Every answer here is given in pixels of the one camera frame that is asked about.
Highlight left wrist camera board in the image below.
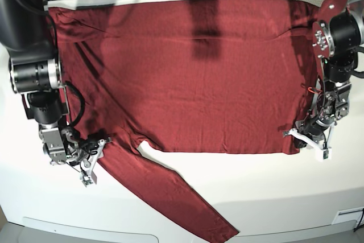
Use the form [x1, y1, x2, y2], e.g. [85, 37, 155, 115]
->
[315, 147, 332, 162]

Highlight black cable at table corner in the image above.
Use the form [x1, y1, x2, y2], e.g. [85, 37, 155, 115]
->
[353, 208, 364, 233]

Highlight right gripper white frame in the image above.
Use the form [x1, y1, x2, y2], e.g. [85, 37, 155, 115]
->
[67, 130, 111, 180]

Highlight dark red long-sleeve shirt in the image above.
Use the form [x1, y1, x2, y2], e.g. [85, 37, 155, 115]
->
[49, 0, 319, 242]

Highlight white label plate on table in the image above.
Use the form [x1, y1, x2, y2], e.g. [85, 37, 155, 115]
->
[332, 207, 363, 225]

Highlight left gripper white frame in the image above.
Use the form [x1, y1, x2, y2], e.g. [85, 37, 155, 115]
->
[283, 127, 333, 151]

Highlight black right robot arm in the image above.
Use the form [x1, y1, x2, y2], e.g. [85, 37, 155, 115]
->
[1, 0, 110, 186]

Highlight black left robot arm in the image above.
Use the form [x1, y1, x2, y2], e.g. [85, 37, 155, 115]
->
[283, 0, 363, 161]

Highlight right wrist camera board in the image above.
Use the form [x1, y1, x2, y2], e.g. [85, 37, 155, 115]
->
[80, 176, 97, 187]

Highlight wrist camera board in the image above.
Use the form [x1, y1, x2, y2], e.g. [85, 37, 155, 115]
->
[315, 147, 332, 162]
[80, 176, 97, 187]

